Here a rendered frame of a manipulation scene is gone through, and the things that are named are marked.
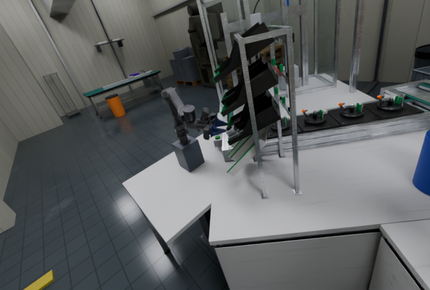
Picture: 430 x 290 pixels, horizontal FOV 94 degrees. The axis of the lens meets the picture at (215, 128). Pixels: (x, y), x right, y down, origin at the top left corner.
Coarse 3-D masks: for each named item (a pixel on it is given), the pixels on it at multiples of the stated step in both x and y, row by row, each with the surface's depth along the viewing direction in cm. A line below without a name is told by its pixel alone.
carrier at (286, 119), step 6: (282, 120) 150; (288, 120) 153; (270, 126) 147; (276, 126) 145; (282, 126) 143; (288, 126) 141; (270, 132) 144; (276, 132) 142; (282, 132) 140; (288, 132) 139; (300, 132) 135; (270, 138) 139
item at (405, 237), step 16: (384, 224) 83; (400, 224) 81; (416, 224) 80; (384, 240) 83; (400, 240) 76; (416, 240) 75; (384, 256) 85; (400, 256) 74; (416, 256) 71; (384, 272) 87; (400, 272) 76; (416, 272) 67; (384, 288) 89; (400, 288) 78; (416, 288) 69
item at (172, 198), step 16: (208, 144) 170; (160, 160) 165; (176, 160) 160; (208, 160) 150; (144, 176) 151; (160, 176) 146; (176, 176) 142; (192, 176) 138; (208, 176) 134; (144, 192) 134; (160, 192) 131; (176, 192) 127; (192, 192) 124; (208, 192) 121; (144, 208) 121; (160, 208) 119; (176, 208) 116; (192, 208) 113; (208, 208) 113; (160, 224) 108; (176, 224) 106
